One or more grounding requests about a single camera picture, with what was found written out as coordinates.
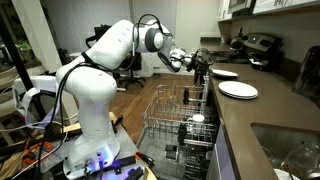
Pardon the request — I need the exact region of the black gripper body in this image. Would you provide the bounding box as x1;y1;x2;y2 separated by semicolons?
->
187;54;208;72

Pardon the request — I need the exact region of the small white plate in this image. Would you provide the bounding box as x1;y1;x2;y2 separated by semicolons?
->
210;68;239;79

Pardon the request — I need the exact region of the large white plate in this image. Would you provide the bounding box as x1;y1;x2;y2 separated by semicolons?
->
218;80;259;100

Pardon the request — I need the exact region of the lower dishwasher rack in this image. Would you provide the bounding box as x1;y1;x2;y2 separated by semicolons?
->
178;143;218;180

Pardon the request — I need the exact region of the black tumbler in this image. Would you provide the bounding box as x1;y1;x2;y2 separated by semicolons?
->
182;87;190;106

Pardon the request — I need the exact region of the black kettle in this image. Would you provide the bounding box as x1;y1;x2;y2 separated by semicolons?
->
230;27;248;52

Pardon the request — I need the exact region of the white mug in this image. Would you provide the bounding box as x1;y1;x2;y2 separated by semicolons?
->
191;113;206;126

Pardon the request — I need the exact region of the white drawer unit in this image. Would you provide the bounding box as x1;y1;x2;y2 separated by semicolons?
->
141;53;156;78

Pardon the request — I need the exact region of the black stove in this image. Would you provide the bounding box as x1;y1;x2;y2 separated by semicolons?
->
199;32;284;72

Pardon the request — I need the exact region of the black office chair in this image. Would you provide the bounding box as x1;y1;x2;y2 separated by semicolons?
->
113;52;148;90

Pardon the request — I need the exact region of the dark microwave oven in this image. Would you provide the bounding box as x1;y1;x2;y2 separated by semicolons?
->
227;0;256;16

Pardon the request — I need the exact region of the gray lower door cabinet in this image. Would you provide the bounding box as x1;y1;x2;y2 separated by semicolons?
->
205;123;238;180

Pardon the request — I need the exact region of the steel kitchen sink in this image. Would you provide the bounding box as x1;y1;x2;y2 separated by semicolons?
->
250;121;320;180

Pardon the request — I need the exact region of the white upper cabinet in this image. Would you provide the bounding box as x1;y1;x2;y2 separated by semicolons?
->
217;0;320;23

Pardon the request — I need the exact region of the black countertop appliance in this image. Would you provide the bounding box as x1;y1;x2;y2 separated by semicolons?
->
292;45;320;102

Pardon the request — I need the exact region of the robot mounting table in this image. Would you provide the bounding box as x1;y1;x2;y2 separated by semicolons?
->
0;111;158;180

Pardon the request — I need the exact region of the black desk monitor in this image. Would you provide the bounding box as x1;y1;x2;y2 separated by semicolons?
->
85;23;113;48

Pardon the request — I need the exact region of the glass pitcher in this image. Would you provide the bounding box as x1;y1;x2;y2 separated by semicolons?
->
281;141;320;180

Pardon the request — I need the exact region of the white wire dishwasher rack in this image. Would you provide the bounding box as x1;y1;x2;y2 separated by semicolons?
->
135;131;221;180

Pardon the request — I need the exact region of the black clamp orange handle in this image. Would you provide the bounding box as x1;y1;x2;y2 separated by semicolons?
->
134;151;156;169

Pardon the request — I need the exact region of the black frame pole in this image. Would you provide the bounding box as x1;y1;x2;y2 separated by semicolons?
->
0;16;48;125

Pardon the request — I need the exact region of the white fabric strap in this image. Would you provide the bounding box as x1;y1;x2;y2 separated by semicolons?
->
12;75;63;131

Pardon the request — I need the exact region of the orange cable coil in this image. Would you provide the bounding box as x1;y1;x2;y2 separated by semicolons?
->
21;141;55;165

